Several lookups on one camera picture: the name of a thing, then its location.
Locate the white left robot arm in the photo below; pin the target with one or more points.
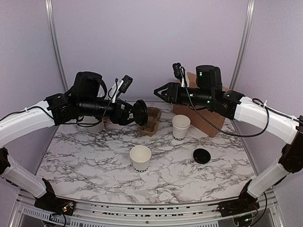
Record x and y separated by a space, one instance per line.
16 125

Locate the right aluminium corner post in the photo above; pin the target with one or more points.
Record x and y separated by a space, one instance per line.
243 44

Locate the aluminium front rail frame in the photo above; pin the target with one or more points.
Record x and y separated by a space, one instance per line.
100 214

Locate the aluminium corner post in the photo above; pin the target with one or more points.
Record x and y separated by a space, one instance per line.
55 44
243 44

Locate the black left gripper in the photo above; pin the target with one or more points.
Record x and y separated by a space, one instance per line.
123 119

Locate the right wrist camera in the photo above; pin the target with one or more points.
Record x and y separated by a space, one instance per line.
180 73

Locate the cardboard cup carrier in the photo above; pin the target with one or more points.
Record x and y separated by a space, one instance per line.
151 127

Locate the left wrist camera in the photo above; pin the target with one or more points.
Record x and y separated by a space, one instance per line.
119 87

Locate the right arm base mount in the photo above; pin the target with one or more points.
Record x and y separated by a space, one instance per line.
244 203

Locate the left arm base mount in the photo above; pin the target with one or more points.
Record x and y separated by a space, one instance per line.
51 202

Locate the white utensil holder cup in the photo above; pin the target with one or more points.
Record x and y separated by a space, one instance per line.
92 120

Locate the orange white bowl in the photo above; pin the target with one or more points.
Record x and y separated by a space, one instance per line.
107 121

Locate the left aluminium corner post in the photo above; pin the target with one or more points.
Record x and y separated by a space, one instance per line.
55 44

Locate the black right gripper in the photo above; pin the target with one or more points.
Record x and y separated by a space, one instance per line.
172 87

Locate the brown paper bag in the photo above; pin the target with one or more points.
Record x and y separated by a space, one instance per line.
198 122

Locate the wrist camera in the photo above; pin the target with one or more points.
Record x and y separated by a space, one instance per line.
180 73
119 87

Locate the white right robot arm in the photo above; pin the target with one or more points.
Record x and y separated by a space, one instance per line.
286 128

